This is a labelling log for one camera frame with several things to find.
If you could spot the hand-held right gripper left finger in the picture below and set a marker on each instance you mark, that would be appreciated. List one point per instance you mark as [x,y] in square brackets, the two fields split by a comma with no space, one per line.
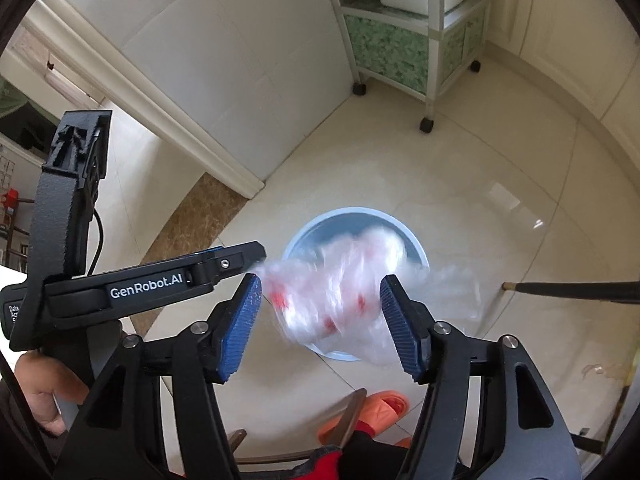
[242,330]

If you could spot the blue trash bin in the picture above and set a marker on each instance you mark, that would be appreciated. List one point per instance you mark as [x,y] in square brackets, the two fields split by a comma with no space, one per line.
[325,227]

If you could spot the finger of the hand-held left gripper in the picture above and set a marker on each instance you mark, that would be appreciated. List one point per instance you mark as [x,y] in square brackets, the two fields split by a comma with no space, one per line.
[235,260]

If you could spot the cluttered storage rack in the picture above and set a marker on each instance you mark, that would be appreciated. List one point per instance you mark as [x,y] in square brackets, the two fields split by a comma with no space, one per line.
[12,210]

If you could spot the orange slipper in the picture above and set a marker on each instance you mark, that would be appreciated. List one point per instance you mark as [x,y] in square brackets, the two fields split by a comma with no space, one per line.
[385,405]

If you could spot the clear plastic bag red print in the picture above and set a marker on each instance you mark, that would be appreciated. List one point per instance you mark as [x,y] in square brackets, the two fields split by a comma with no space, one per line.
[340,280]

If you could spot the white rolling cart green panels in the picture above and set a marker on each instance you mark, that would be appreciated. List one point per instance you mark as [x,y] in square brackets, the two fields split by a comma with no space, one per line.
[390,55]

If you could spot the cream kitchen cabinets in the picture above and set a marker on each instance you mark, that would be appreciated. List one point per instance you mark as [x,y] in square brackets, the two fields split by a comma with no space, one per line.
[575,35]

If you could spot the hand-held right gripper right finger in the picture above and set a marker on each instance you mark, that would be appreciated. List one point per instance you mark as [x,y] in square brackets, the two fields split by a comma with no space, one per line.
[400,330]

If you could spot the person's red black clothing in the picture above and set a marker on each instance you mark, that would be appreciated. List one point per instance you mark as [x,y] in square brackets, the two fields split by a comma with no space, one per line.
[350,455]

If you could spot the person's left hand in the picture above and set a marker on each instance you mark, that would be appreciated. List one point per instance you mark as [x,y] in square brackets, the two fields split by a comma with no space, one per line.
[45,385]

